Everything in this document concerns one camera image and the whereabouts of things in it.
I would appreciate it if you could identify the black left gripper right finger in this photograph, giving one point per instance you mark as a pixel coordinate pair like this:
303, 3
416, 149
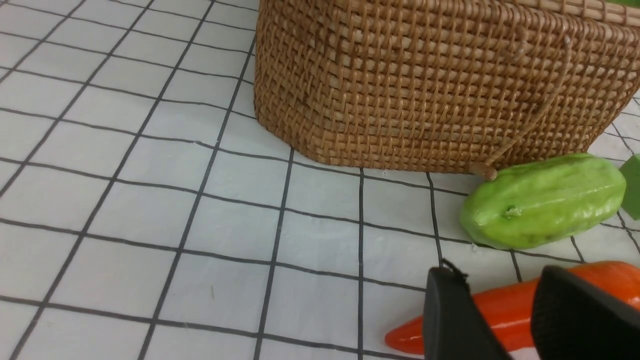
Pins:
573, 319

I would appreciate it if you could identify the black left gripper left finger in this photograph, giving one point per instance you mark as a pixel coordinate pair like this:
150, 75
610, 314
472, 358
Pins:
453, 327

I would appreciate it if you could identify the orange carrot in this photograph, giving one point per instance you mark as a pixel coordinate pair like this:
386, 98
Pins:
507, 310

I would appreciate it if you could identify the green chayote vegetable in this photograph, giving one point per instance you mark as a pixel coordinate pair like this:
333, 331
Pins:
530, 205

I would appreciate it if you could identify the green foam cube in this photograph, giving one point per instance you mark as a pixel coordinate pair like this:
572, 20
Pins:
631, 173

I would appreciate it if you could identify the woven rattan basket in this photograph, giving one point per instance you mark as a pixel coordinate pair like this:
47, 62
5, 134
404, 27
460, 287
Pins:
443, 86

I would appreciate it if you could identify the white checkered tablecloth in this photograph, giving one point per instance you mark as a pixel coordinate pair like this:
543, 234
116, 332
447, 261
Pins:
145, 215

